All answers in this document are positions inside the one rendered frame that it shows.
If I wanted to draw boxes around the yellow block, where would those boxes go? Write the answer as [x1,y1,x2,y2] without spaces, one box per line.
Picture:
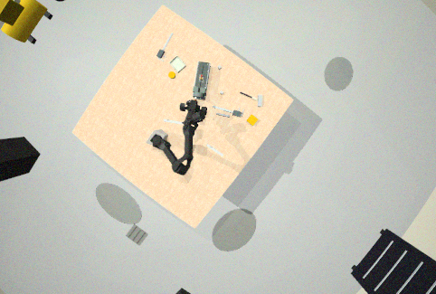
[247,115,258,125]

